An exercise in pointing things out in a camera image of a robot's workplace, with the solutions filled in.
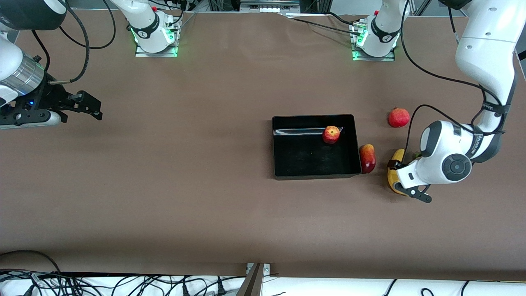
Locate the dark slanted beam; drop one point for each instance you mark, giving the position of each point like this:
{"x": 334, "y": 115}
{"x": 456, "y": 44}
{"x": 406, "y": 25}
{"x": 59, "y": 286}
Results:
{"x": 250, "y": 285}

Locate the red yellow mango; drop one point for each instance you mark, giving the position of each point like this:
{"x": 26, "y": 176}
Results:
{"x": 368, "y": 159}

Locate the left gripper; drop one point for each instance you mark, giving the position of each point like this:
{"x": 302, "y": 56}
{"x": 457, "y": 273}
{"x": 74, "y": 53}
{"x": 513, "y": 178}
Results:
{"x": 395, "y": 165}

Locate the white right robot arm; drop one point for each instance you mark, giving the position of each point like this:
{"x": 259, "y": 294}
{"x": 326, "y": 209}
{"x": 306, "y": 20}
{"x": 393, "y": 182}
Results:
{"x": 12, "y": 65}

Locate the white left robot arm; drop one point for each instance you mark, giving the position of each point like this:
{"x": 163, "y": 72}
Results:
{"x": 489, "y": 53}

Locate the yellow banana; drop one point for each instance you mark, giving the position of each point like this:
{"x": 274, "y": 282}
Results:
{"x": 398, "y": 155}

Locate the red pomegranate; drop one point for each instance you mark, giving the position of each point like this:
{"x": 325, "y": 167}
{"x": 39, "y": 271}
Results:
{"x": 399, "y": 117}

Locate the red yellow apple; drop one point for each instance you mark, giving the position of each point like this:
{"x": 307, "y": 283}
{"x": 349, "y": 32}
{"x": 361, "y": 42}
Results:
{"x": 331, "y": 135}

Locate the white power strip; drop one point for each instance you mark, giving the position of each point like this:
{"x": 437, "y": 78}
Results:
{"x": 267, "y": 8}

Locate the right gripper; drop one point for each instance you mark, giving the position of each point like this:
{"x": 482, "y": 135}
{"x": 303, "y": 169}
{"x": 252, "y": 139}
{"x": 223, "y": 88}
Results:
{"x": 50, "y": 100}

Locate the silver table edge bracket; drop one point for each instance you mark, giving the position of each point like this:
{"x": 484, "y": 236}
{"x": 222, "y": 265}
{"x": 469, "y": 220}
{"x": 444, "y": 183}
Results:
{"x": 267, "y": 268}

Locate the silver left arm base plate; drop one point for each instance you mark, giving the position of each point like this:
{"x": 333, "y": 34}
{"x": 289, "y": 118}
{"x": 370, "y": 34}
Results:
{"x": 357, "y": 58}

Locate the brown table cover sheet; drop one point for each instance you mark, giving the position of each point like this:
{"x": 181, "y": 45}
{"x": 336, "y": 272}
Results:
{"x": 205, "y": 185}

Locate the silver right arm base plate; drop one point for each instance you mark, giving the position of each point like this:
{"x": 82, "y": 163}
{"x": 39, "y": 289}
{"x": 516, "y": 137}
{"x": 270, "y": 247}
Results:
{"x": 144, "y": 53}

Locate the black plastic box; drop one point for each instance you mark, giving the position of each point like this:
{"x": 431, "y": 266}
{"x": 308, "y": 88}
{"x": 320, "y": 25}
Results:
{"x": 306, "y": 158}

